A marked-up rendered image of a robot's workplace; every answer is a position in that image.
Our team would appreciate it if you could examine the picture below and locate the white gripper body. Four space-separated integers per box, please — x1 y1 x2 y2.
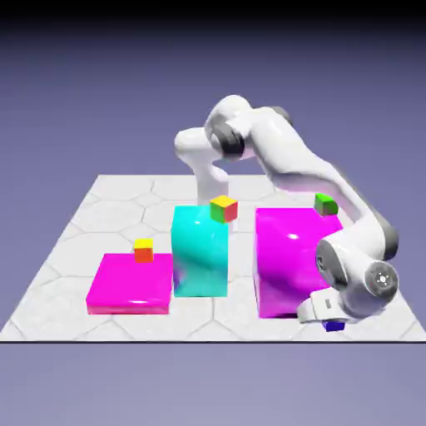
296 288 351 324

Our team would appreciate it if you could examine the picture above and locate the small yellow green red cube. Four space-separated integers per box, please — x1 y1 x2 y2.
209 195 239 224

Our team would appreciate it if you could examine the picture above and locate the large tall magenta box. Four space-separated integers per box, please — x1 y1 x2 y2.
254 206 344 320

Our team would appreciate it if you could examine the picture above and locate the small yellow orange cube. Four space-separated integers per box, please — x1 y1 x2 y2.
133 238 155 264

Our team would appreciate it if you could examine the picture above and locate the large flat magenta box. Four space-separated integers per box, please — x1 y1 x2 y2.
85 252 174 315

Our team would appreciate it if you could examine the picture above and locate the large cyan box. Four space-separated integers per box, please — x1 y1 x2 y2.
170 205 230 298

